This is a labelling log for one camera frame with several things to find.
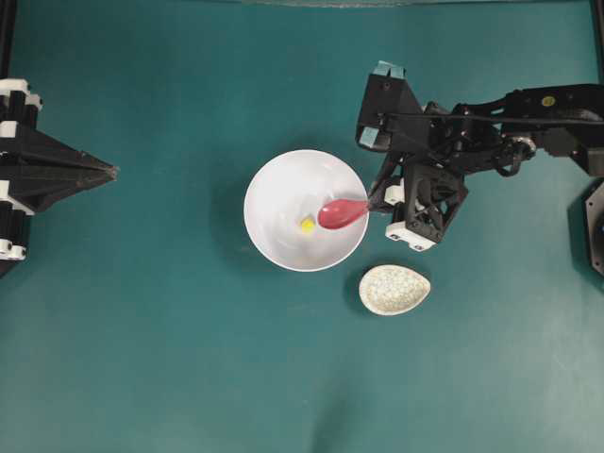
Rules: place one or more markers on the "black frame rail right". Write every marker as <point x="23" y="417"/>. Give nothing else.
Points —
<point x="596" y="7"/>

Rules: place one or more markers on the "black round base right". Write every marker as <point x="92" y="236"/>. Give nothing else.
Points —
<point x="585" y="227"/>

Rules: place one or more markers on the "white ceramic bowl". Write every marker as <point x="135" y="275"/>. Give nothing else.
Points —
<point x="292" y="187"/>

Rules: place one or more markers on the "speckled egg-shaped small dish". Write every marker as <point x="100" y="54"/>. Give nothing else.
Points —
<point x="390" y="290"/>

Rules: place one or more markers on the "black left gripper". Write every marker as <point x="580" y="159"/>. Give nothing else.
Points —
<point x="24" y="196"/>

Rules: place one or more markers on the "yellow hexagonal prism block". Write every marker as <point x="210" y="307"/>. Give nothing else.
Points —
<point x="307" y="226"/>

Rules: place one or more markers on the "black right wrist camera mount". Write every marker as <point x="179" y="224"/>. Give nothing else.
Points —
<point x="391" y="119"/>

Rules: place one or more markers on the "red plastic spoon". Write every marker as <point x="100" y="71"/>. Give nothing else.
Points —
<point x="340" y="213"/>

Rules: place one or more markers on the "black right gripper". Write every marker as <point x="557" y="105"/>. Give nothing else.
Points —
<point x="424" y="201"/>

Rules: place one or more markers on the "black frame rail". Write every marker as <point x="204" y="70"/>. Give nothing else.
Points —
<point x="596" y="7"/>
<point x="8" y="12"/>

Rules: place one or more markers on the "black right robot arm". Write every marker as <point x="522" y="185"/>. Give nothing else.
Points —
<point x="429" y="151"/>

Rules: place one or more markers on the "black frame rail left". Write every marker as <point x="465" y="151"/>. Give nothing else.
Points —
<point x="8" y="12"/>

